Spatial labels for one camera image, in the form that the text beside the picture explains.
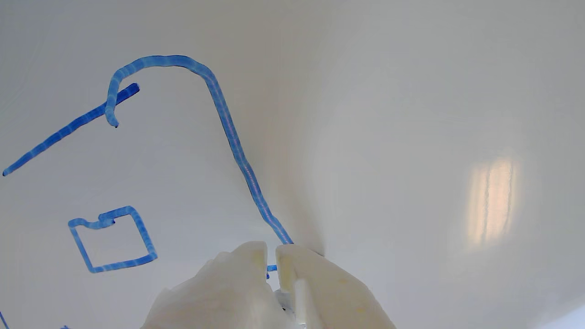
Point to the large white whiteboard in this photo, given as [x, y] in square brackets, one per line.
[365, 114]

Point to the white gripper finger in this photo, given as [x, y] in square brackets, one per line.
[219, 292]
[329, 297]

